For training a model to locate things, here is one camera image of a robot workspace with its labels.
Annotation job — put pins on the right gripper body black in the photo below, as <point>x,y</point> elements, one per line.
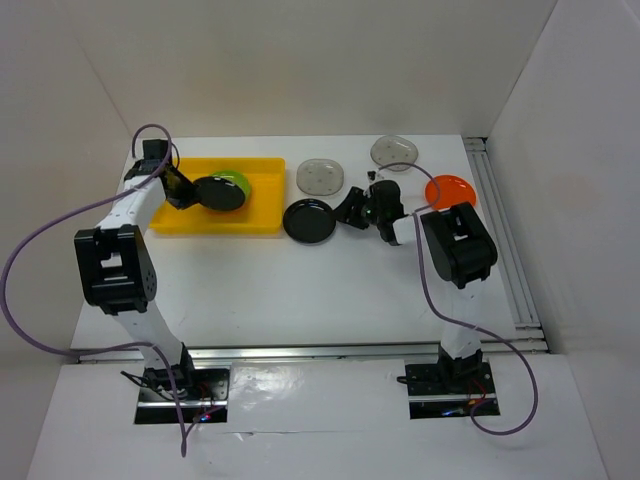
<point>371,213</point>

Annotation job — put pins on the black plate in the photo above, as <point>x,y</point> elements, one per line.
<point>309,221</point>
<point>204,185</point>

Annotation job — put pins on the green plate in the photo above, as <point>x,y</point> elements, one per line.
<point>240,180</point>

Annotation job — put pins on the orange plate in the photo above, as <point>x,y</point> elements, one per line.
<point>447,190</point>

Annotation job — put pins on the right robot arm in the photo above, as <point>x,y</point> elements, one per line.
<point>460,248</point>

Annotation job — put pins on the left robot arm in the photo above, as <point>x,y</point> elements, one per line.
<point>117,273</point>

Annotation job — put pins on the yellow plastic bin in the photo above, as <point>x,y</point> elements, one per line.
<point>260,215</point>

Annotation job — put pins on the grey translucent plate left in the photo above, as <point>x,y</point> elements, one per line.
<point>320,177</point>

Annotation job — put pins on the grey translucent plate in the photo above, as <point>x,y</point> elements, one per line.
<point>320,177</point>
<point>394,153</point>

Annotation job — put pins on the grey translucent plate right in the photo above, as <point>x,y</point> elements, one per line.
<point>394,153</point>

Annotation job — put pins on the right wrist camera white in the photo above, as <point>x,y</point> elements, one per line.
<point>374,176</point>

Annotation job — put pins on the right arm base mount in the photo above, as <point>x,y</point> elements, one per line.
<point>430,397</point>

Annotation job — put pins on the aluminium rail right side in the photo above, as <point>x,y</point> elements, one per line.
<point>530,336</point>

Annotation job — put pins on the aluminium rail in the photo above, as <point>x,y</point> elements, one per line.
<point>530,336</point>
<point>320,351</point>

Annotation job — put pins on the aluminium rail front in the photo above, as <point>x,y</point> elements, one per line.
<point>320,351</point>

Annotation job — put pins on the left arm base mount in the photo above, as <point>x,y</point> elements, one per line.
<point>205,402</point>

